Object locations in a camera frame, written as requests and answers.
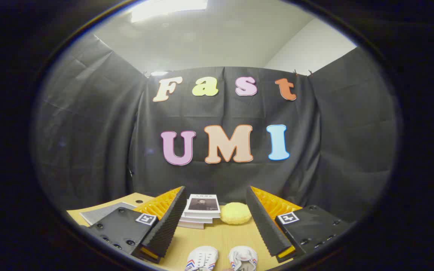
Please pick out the grey storage box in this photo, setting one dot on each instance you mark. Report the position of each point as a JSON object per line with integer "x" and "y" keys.
{"x": 102, "y": 213}

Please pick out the ceiling light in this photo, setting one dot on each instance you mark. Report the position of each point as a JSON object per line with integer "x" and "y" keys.
{"x": 168, "y": 8}

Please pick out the white portrait cover book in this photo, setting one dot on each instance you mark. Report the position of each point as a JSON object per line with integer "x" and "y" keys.
{"x": 202, "y": 205}

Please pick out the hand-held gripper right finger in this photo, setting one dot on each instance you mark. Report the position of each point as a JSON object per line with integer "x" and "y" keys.
{"x": 264, "y": 222}

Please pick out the white striped shoe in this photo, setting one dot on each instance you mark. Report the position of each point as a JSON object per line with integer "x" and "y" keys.
{"x": 244, "y": 258}
{"x": 202, "y": 259}

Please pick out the yellow round bread toy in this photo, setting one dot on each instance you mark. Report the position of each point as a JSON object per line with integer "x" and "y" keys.
{"x": 236, "y": 213}

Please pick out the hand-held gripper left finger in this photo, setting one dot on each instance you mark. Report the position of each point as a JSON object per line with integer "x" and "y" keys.
{"x": 170, "y": 222}

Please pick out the black backdrop cloth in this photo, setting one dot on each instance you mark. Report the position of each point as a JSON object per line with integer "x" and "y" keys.
{"x": 220, "y": 111}

